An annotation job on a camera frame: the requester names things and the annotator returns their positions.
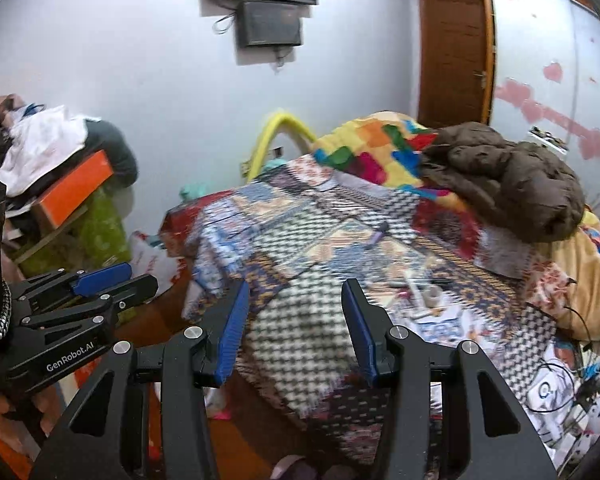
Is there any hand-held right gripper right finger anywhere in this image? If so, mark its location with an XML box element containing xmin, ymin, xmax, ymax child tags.
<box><xmin>341</xmin><ymin>278</ymin><xmax>561</xmax><ymax>480</ymax></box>

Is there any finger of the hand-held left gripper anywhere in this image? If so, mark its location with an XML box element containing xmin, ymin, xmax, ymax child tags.
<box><xmin>21</xmin><ymin>274</ymin><xmax>160</xmax><ymax>332</ymax></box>
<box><xmin>10</xmin><ymin>261</ymin><xmax>133</xmax><ymax>307</ymax></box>

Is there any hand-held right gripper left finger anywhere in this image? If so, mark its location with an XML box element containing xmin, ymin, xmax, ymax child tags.
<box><xmin>30</xmin><ymin>280</ymin><xmax>251</xmax><ymax>480</ymax></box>

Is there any red and white plastic bag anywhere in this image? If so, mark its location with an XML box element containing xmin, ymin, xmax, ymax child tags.
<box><xmin>129</xmin><ymin>230</ymin><xmax>183</xmax><ymax>297</ymax></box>

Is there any green cloth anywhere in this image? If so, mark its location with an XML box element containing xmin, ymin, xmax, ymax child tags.
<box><xmin>17</xmin><ymin>187</ymin><xmax>132</xmax><ymax>278</ymax></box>

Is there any patchwork printed bedspread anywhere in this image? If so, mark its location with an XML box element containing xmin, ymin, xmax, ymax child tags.
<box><xmin>161</xmin><ymin>154</ymin><xmax>581</xmax><ymax>463</ymax></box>

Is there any orange box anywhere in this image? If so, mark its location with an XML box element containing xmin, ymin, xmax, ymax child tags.
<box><xmin>32</xmin><ymin>149</ymin><xmax>116</xmax><ymax>233</ymax></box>

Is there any teal cloth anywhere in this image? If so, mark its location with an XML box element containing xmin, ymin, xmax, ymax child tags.
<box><xmin>180</xmin><ymin>182</ymin><xmax>213</xmax><ymax>203</ymax></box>

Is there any pile of clothes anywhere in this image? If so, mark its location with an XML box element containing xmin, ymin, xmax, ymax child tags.
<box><xmin>0</xmin><ymin>92</ymin><xmax>140</xmax><ymax>198</ymax></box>

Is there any colourful block blanket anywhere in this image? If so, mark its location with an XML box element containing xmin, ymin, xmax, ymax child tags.
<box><xmin>312</xmin><ymin>111</ymin><xmax>463</xmax><ymax>201</ymax></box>

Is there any floral orange white cloth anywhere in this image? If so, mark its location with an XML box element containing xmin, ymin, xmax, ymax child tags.
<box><xmin>522</xmin><ymin>260</ymin><xmax>578</xmax><ymax>316</ymax></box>

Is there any brown padded jacket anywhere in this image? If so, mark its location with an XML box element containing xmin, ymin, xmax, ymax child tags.
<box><xmin>420</xmin><ymin>121</ymin><xmax>587</xmax><ymax>244</ymax></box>

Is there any yellow orange blanket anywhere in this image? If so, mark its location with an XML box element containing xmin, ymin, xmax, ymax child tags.
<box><xmin>527</xmin><ymin>210</ymin><xmax>600</xmax><ymax>346</ymax></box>

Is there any brown wooden door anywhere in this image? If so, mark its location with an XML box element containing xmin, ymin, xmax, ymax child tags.
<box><xmin>382</xmin><ymin>0</ymin><xmax>496</xmax><ymax>128</ymax></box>

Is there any white wardrobe with pink hearts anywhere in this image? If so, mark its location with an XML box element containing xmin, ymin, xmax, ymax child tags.
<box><xmin>485</xmin><ymin>0</ymin><xmax>600</xmax><ymax>211</ymax></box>

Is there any yellow tube frame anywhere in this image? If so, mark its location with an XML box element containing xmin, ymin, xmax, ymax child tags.
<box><xmin>247</xmin><ymin>109</ymin><xmax>317</xmax><ymax>181</ymax></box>

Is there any thin black cable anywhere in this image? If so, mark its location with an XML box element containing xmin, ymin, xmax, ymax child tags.
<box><xmin>562</xmin><ymin>305</ymin><xmax>600</xmax><ymax>358</ymax></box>

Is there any black television wire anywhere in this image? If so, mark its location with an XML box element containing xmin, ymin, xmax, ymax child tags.
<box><xmin>212</xmin><ymin>12</ymin><xmax>238</xmax><ymax>36</ymax></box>

